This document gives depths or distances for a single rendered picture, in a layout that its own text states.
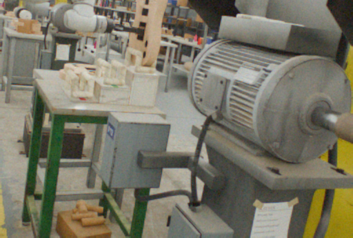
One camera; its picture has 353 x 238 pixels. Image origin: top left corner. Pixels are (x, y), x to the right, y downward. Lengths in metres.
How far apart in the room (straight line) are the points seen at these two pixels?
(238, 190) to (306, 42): 0.39
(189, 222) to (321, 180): 0.32
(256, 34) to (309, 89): 0.19
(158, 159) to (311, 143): 0.39
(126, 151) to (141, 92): 1.00
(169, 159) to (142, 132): 0.11
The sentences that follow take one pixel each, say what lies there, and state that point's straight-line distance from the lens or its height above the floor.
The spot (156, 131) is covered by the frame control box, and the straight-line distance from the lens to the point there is 1.15.
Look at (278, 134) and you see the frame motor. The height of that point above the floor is 1.20.
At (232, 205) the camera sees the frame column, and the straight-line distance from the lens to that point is 1.09.
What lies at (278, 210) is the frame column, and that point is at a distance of 1.10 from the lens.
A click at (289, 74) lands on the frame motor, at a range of 0.96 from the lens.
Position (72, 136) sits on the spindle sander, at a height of 0.22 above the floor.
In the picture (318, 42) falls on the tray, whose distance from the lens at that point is 1.05.
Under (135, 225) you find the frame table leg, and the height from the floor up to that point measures 0.31.
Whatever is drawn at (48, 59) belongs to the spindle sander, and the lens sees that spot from 3.71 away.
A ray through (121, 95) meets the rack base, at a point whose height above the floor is 0.98.
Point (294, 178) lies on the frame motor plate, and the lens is 0.97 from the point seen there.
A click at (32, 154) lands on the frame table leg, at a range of 2.55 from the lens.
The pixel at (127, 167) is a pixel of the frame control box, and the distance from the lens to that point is 1.16.
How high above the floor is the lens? 1.42
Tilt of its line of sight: 11 degrees down
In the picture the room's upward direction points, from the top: 9 degrees clockwise
